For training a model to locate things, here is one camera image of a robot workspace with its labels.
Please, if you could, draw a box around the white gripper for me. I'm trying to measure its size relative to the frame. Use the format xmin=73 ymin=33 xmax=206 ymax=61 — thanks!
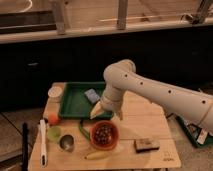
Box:
xmin=90 ymin=94 xmax=123 ymax=120

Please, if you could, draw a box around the dark red grape bunch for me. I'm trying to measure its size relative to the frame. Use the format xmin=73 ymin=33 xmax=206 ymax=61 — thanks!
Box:
xmin=94 ymin=125 xmax=112 ymax=145

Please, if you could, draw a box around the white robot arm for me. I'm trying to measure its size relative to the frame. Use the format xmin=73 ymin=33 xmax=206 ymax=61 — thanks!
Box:
xmin=90 ymin=59 xmax=213 ymax=134

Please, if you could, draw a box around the red bowl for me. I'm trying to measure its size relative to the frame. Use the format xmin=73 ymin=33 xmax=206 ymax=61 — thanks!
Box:
xmin=90 ymin=120 xmax=119 ymax=150

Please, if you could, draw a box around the blue sponge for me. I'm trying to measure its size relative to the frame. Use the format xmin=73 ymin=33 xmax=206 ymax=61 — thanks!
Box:
xmin=85 ymin=89 xmax=100 ymax=104

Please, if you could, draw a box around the green plastic tray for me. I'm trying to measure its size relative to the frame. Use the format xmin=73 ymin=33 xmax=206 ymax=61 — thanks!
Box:
xmin=59 ymin=82 xmax=105 ymax=120

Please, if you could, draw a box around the yellow banana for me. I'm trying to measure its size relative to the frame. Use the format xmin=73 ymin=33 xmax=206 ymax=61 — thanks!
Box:
xmin=85 ymin=151 xmax=112 ymax=160

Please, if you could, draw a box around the brown rectangular sponge block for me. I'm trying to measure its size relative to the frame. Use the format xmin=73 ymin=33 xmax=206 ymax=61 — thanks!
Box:
xmin=134 ymin=138 xmax=160 ymax=153

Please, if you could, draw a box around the small metal cup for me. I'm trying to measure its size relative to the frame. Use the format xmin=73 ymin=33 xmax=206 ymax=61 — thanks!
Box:
xmin=59 ymin=135 xmax=74 ymax=152

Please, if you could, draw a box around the orange tomato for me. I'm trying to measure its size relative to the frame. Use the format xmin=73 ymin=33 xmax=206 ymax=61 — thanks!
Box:
xmin=48 ymin=114 xmax=60 ymax=125

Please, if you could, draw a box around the white small cup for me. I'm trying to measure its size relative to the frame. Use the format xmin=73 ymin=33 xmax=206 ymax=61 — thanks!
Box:
xmin=48 ymin=86 xmax=62 ymax=102

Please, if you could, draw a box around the green apple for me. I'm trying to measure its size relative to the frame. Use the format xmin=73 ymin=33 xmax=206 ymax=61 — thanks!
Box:
xmin=47 ymin=126 xmax=61 ymax=143

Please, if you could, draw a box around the black vertical pole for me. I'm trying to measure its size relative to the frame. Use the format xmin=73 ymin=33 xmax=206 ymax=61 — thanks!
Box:
xmin=22 ymin=123 xmax=28 ymax=171

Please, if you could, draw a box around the green crate with items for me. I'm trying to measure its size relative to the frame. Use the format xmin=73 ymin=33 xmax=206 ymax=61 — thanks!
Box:
xmin=176 ymin=116 xmax=213 ymax=148

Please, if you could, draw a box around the white handled brush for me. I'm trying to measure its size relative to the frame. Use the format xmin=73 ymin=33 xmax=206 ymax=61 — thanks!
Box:
xmin=40 ymin=119 xmax=47 ymax=167

